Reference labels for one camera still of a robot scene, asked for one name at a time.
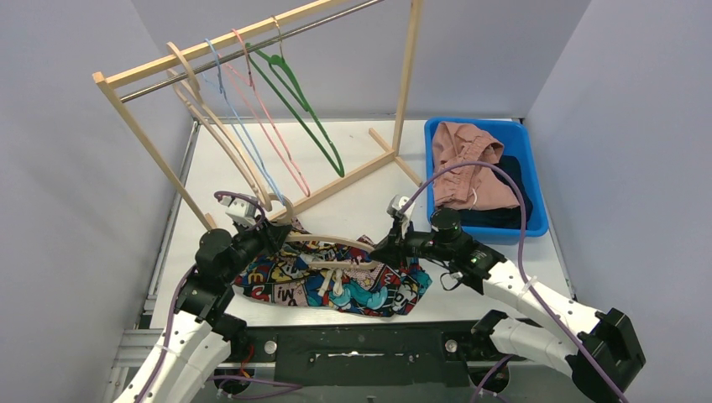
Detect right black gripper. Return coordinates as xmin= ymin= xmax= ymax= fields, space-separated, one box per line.
xmin=370 ymin=216 xmax=453 ymax=270

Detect colourful comic print shorts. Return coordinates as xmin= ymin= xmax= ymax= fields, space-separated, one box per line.
xmin=234 ymin=241 xmax=432 ymax=317

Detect dusty pink shorts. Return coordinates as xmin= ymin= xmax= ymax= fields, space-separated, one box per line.
xmin=432 ymin=122 xmax=520 ymax=211

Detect navy blue shorts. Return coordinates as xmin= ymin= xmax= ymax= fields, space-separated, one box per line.
xmin=456 ymin=154 xmax=535 ymax=230

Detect light blue wire hanger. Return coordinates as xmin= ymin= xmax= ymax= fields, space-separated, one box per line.
xmin=204 ymin=39 xmax=285 ymax=202

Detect beige wooden hanger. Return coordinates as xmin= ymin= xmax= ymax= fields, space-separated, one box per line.
xmin=166 ymin=42 xmax=272 ymax=212

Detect green plastic hanger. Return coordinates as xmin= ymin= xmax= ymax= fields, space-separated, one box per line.
xmin=245 ymin=42 xmax=346 ymax=178

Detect pink wire hanger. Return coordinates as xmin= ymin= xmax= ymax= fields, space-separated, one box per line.
xmin=224 ymin=29 xmax=311 ymax=196

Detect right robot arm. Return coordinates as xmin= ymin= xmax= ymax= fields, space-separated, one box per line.
xmin=369 ymin=209 xmax=646 ymax=402

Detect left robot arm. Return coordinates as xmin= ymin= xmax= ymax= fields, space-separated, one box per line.
xmin=116 ymin=221 xmax=292 ymax=402

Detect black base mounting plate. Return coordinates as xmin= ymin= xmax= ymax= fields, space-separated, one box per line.
xmin=211 ymin=321 xmax=503 ymax=387

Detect blue plastic bin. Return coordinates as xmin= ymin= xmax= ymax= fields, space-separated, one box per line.
xmin=423 ymin=117 xmax=549 ymax=244

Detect metal hanging rod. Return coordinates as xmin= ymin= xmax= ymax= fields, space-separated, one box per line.
xmin=120 ymin=0 xmax=383 ymax=103

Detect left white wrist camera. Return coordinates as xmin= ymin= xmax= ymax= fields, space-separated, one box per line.
xmin=222 ymin=198 xmax=258 ymax=228

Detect wooden clothes rack frame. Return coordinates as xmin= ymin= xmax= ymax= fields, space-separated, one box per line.
xmin=92 ymin=1 xmax=423 ymax=230

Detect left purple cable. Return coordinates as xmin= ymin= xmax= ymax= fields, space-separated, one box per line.
xmin=133 ymin=191 xmax=268 ymax=403

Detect purple cable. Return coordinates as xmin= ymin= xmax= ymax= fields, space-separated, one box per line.
xmin=398 ymin=161 xmax=630 ymax=403
xmin=133 ymin=191 xmax=268 ymax=403

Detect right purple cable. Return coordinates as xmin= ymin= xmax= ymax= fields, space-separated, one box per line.
xmin=398 ymin=161 xmax=630 ymax=403

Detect aluminium table frame rail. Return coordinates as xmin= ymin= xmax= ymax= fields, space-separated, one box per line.
xmin=101 ymin=118 xmax=201 ymax=402

